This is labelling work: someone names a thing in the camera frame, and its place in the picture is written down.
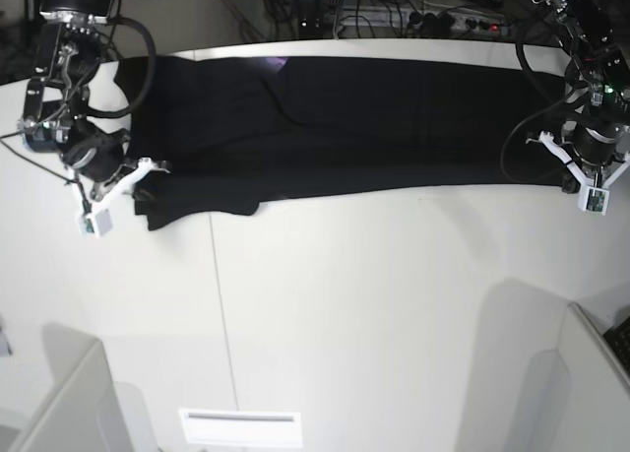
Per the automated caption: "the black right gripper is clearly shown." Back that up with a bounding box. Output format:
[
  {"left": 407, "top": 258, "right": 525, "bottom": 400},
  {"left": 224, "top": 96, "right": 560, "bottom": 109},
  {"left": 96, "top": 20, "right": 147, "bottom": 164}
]
[{"left": 61, "top": 126, "right": 130, "bottom": 183}]

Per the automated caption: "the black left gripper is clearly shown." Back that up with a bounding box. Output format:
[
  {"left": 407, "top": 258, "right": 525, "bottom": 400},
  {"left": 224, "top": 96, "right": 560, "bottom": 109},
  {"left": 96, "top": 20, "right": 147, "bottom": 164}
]
[{"left": 561, "top": 122, "right": 623, "bottom": 194}]

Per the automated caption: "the black T-shirt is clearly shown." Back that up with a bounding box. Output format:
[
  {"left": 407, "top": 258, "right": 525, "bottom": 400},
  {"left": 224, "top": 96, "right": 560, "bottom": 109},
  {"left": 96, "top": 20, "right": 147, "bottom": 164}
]
[{"left": 128, "top": 57, "right": 566, "bottom": 230}]

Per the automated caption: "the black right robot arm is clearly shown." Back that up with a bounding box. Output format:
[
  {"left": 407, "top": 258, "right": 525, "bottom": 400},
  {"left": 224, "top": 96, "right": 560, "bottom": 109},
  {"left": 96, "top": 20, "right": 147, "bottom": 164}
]
[{"left": 20, "top": 0, "right": 132, "bottom": 183}]

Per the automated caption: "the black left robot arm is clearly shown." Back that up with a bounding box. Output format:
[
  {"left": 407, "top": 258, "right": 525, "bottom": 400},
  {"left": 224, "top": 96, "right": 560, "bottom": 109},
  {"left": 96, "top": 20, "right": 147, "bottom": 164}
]
[{"left": 532, "top": 0, "right": 629, "bottom": 196}]

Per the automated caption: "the black keyboard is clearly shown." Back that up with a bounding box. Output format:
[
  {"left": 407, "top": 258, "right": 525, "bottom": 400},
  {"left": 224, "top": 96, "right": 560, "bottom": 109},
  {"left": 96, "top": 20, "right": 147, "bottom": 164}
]
[{"left": 603, "top": 320, "right": 630, "bottom": 372}]

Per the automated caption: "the white partition panel right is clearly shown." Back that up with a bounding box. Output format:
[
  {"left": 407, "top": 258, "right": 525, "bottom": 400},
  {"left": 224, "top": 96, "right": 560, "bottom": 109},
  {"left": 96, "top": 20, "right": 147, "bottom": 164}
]
[{"left": 505, "top": 304, "right": 629, "bottom": 451}]

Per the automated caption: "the white partition panel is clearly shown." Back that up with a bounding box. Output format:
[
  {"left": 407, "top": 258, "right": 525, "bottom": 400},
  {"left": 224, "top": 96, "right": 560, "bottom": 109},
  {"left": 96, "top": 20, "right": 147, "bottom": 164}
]
[
  {"left": 1, "top": 337, "right": 160, "bottom": 451},
  {"left": 505, "top": 304, "right": 629, "bottom": 451}
]

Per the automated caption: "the grey power strip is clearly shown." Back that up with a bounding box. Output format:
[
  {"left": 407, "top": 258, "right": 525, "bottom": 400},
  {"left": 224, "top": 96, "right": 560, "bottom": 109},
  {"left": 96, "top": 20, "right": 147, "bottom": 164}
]
[{"left": 336, "top": 7, "right": 510, "bottom": 36}]

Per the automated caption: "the white partition panel left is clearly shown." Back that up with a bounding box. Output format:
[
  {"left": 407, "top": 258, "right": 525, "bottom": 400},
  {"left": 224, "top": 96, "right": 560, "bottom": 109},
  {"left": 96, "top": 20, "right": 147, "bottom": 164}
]
[{"left": 1, "top": 337, "right": 160, "bottom": 451}]

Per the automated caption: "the white label plate on table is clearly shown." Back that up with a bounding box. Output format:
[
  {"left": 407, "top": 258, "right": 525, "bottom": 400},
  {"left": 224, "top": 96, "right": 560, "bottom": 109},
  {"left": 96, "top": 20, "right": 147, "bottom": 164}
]
[{"left": 179, "top": 409, "right": 303, "bottom": 448}]

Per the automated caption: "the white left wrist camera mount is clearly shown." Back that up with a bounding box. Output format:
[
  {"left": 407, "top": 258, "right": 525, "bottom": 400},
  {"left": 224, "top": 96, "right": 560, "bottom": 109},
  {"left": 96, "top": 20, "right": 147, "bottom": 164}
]
[{"left": 527, "top": 132, "right": 629, "bottom": 216}]

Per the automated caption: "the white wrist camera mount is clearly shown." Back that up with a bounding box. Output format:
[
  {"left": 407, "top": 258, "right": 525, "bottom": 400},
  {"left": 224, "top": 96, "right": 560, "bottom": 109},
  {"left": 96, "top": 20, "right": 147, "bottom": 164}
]
[
  {"left": 68, "top": 158, "right": 170, "bottom": 238},
  {"left": 527, "top": 132, "right": 629, "bottom": 216}
]

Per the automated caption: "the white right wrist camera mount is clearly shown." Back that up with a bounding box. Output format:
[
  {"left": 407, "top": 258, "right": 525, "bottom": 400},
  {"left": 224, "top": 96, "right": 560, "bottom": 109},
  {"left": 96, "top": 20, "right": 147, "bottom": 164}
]
[{"left": 68, "top": 158, "right": 170, "bottom": 238}]

